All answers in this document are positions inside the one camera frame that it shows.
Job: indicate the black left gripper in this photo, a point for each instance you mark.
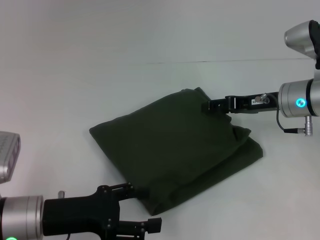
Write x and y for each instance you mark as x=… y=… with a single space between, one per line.
x=82 y=215

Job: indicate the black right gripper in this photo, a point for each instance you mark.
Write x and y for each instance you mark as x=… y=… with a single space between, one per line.
x=255 y=103

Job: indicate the dark green t-shirt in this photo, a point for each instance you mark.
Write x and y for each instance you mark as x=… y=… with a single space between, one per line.
x=175 y=150

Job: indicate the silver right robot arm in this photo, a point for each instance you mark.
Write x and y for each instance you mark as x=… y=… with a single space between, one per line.
x=300 y=100

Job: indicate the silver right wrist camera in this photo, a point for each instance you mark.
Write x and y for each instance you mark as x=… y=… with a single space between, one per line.
x=303 y=40

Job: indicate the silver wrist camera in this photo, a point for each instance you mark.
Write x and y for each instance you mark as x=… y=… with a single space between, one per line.
x=8 y=157
x=303 y=40

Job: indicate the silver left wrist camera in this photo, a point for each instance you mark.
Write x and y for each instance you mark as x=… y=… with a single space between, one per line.
x=8 y=157

